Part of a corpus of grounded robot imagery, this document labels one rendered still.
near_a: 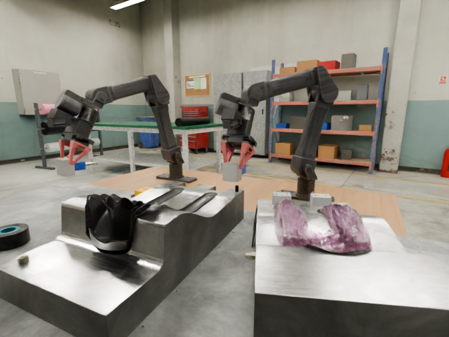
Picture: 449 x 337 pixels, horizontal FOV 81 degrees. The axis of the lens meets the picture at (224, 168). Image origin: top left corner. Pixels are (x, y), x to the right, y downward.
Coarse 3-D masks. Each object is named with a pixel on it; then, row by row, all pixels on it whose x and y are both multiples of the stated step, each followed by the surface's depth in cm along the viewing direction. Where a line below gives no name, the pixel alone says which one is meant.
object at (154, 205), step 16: (176, 192) 77; (96, 208) 54; (112, 208) 49; (128, 208) 49; (144, 208) 46; (160, 208) 50; (192, 208) 66; (96, 224) 54; (112, 224) 50; (128, 224) 50; (96, 240) 46; (112, 240) 46; (128, 240) 46
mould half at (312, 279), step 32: (320, 224) 53; (384, 224) 53; (256, 256) 38; (288, 256) 38; (320, 256) 38; (352, 256) 38; (384, 256) 38; (416, 256) 38; (256, 288) 31; (288, 288) 31; (320, 288) 31; (352, 288) 31; (384, 288) 31; (416, 288) 31; (448, 288) 31; (256, 320) 31; (288, 320) 31; (320, 320) 30; (352, 320) 30; (384, 320) 29; (416, 320) 29; (448, 320) 28
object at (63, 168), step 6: (60, 162) 87; (66, 162) 87; (78, 162) 90; (84, 162) 92; (90, 162) 96; (96, 162) 97; (60, 168) 87; (66, 168) 87; (72, 168) 88; (78, 168) 90; (84, 168) 92; (60, 174) 88; (66, 174) 87; (72, 174) 89
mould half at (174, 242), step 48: (144, 192) 77; (192, 192) 75; (240, 192) 75; (144, 240) 46; (192, 240) 52; (0, 288) 45; (48, 288) 39; (96, 288) 39; (144, 288) 40; (96, 336) 36
